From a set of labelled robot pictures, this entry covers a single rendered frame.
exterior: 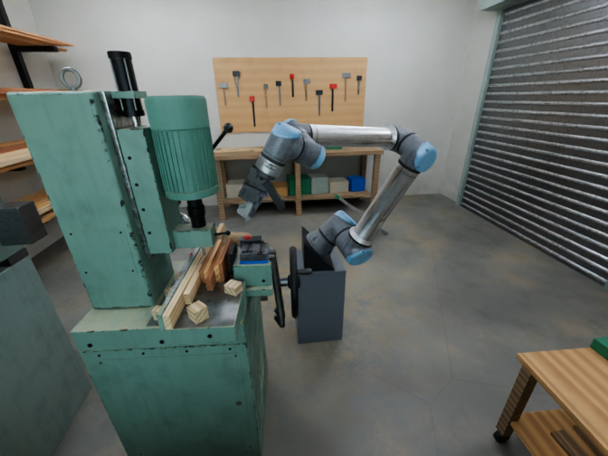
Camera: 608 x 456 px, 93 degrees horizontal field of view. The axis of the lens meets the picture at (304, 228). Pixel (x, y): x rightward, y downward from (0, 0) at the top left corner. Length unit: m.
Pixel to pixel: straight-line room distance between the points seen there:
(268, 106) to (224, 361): 3.55
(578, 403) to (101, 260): 1.69
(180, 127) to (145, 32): 3.62
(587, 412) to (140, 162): 1.66
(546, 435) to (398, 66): 4.07
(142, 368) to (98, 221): 0.55
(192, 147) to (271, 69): 3.36
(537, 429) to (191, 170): 1.75
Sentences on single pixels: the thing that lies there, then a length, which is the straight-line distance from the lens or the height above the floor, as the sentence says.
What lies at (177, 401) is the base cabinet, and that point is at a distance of 1.39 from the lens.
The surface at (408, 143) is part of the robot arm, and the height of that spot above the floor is 1.30.
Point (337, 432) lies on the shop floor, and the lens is 1.73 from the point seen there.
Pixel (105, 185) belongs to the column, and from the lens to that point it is 1.06.
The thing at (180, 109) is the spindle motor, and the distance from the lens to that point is 0.95.
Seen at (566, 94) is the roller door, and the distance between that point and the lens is 3.75.
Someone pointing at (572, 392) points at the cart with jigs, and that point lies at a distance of 1.51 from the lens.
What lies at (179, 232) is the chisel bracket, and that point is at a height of 1.07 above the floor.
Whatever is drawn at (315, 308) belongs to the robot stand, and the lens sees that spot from 1.87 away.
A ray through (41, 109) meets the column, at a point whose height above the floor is 1.48.
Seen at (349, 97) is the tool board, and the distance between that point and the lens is 4.38.
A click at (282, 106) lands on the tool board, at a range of 4.24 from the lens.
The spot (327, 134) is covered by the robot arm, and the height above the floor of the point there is 1.36.
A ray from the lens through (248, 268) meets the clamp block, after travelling 1.04.
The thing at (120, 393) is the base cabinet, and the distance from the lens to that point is 1.42.
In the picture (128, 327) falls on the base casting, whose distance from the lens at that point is 1.18.
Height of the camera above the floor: 1.50
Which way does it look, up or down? 25 degrees down
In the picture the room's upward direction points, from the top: 1 degrees counter-clockwise
